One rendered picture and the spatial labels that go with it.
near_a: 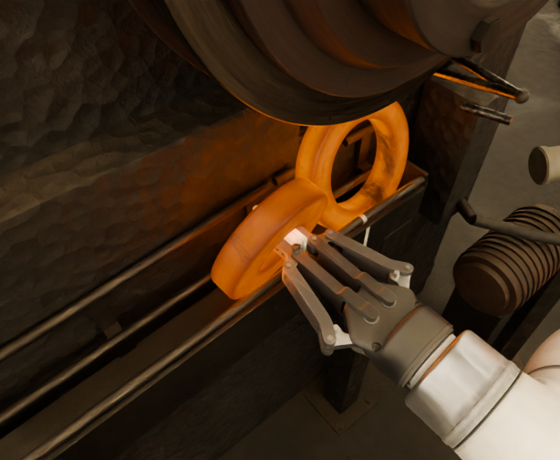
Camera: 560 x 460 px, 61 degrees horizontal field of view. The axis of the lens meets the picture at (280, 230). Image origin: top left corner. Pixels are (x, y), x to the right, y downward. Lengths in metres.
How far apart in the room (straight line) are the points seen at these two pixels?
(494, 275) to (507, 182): 1.05
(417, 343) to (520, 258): 0.48
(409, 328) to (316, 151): 0.23
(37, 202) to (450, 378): 0.37
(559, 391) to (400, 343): 0.13
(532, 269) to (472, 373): 0.49
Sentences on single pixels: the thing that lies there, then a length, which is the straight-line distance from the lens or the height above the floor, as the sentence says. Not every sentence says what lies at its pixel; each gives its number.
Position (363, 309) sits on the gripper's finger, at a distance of 0.46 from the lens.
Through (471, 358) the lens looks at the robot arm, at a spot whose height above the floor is 0.79.
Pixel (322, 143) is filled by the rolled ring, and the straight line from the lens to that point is 0.55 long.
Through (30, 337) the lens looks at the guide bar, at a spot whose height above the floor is 0.74.
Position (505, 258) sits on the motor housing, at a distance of 0.88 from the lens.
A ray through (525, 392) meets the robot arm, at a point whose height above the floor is 0.79.
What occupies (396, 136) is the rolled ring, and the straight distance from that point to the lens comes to 0.65.
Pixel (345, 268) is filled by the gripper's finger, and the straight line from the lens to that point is 0.49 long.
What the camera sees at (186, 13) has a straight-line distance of 0.31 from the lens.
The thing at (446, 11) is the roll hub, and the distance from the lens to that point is 0.34.
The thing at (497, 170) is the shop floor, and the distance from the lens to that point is 1.92.
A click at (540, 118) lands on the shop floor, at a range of 2.27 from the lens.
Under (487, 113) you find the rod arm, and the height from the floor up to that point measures 0.87.
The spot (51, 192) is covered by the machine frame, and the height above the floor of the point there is 0.87.
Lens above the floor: 1.16
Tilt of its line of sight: 48 degrees down
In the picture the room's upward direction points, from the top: straight up
